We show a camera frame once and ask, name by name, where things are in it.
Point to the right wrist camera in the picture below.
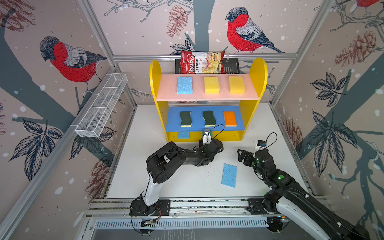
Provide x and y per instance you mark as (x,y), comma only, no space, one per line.
(261,144)

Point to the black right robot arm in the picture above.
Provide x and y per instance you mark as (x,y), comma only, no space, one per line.
(288,198)

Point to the yellow sponge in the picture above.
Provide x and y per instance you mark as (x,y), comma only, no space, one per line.
(212,85)
(236,84)

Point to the white wire mesh tray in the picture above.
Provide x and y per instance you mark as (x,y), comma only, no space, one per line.
(99,112)

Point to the yellow shelf with coloured boards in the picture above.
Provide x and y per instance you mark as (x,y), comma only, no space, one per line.
(222,104)

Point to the black wire basket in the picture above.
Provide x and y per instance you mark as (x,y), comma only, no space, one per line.
(231,66)

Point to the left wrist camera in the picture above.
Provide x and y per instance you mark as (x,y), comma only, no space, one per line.
(206,139)

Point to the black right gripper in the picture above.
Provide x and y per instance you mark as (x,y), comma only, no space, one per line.
(248,156)

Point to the blue sponge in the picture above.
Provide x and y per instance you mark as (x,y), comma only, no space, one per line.
(229,176)
(183,135)
(185,85)

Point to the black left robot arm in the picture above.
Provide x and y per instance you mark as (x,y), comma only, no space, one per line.
(166,161)

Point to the orange sponge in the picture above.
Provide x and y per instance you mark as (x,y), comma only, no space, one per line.
(230,119)

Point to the dark green wavy sponge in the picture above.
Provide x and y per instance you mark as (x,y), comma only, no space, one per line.
(210,120)
(186,120)

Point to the aluminium rail base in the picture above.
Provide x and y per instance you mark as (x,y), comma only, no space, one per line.
(182,213)

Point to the red cassava chips bag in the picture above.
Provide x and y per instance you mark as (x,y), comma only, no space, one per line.
(202,62)

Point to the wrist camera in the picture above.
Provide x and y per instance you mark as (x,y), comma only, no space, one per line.
(261,144)
(206,139)

